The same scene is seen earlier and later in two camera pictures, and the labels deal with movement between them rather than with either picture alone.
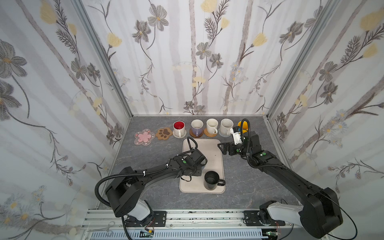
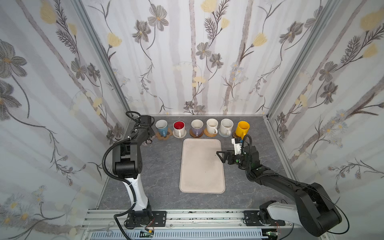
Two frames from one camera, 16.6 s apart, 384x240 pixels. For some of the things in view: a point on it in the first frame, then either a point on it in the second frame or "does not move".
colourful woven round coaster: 181,137 does not move
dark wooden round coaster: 190,132 does not move
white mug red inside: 179,128 does not move
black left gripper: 198,159 to 147,132
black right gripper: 231,148 to 229,157
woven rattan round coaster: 208,134 does not move
